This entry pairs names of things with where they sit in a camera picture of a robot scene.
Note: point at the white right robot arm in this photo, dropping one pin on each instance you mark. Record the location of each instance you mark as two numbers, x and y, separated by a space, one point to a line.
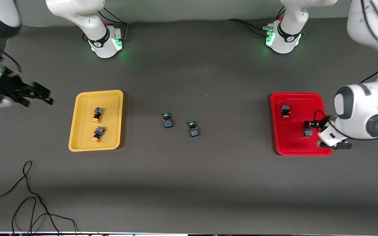
94 19

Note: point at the red plastic tray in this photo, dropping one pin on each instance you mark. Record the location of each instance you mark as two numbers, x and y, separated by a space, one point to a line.
294 144

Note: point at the red mushroom push button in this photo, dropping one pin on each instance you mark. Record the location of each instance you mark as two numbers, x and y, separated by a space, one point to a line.
308 133
285 109

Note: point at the green mushroom push button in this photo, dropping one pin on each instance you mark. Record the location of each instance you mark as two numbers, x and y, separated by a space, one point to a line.
194 132
168 124

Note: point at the yellow plastic tray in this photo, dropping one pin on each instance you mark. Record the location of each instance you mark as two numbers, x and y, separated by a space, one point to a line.
80 137

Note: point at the yellow mushroom push button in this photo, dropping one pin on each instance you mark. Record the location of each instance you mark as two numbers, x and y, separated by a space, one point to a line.
99 131
97 112

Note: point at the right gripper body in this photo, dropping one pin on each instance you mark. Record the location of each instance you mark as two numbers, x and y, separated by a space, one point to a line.
9 88

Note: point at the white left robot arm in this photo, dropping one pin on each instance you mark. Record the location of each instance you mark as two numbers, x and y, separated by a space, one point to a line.
359 108

